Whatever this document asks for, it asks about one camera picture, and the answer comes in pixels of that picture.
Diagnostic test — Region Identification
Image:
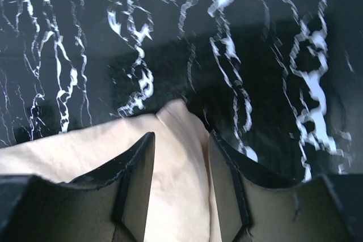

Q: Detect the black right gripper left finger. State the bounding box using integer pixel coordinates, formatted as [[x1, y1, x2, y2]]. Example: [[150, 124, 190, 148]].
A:
[[71, 132, 155, 241]]

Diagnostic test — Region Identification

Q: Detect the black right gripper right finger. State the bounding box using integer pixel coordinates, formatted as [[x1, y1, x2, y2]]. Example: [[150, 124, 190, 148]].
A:
[[209, 131, 298, 241]]

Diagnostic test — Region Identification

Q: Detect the beige t-shirt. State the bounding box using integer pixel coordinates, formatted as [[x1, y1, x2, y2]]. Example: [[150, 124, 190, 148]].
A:
[[1, 100, 221, 241]]

